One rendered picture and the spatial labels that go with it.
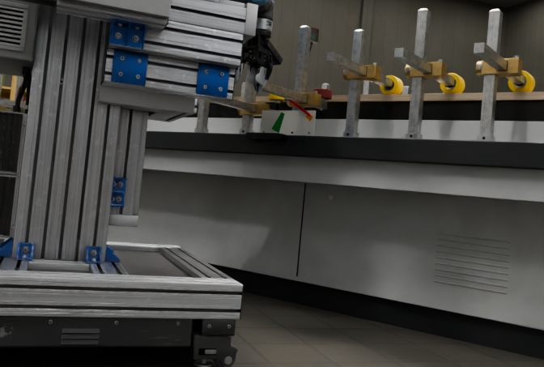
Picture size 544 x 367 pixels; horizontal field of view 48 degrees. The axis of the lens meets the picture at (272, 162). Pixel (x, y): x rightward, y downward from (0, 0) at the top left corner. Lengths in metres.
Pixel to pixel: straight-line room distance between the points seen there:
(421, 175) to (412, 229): 0.30
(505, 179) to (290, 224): 0.99
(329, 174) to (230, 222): 0.70
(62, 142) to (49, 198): 0.16
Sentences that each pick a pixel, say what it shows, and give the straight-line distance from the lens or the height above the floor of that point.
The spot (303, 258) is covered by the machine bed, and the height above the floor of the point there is 0.20.
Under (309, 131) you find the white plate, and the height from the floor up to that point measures 0.72.
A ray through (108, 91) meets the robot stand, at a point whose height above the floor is 0.71.
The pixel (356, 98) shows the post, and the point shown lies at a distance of 2.30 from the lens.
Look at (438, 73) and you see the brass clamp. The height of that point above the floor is 0.93.
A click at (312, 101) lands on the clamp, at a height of 0.83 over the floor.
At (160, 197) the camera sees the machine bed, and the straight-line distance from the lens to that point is 3.18.
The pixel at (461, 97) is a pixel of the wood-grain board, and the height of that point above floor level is 0.88.
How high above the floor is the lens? 0.48
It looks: 2 degrees up
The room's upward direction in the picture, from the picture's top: 5 degrees clockwise
